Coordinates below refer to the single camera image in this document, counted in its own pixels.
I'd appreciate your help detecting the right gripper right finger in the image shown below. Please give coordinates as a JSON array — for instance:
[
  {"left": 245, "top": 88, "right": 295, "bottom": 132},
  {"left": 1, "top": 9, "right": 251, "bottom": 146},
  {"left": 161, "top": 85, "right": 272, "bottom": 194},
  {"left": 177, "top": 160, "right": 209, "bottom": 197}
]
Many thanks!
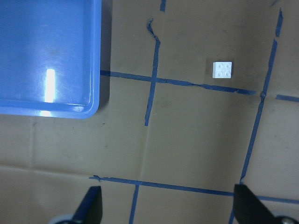
[{"left": 234, "top": 184, "right": 275, "bottom": 224}]

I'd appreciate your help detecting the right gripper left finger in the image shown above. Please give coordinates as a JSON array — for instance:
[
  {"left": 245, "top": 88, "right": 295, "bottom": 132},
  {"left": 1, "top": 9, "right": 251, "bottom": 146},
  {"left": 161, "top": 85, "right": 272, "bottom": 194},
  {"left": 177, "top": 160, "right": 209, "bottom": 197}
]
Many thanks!
[{"left": 71, "top": 186, "right": 103, "bottom": 224}]

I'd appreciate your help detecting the white block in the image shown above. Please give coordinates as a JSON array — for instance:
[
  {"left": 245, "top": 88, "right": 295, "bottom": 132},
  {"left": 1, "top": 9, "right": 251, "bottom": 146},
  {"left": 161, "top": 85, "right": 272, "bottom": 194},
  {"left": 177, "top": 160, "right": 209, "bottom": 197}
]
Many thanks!
[{"left": 212, "top": 62, "right": 233, "bottom": 79}]

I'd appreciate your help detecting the blue plastic tray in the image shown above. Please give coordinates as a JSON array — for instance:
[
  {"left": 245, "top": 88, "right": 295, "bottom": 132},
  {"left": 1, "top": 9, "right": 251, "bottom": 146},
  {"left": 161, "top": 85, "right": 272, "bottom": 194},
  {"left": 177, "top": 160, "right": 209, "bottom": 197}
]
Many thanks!
[{"left": 0, "top": 0, "right": 102, "bottom": 119}]

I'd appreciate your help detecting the brown paper table mat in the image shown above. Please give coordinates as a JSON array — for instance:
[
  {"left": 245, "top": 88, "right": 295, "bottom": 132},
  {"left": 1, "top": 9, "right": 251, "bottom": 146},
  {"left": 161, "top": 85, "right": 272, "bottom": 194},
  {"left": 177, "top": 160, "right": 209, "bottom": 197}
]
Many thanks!
[{"left": 0, "top": 0, "right": 299, "bottom": 224}]

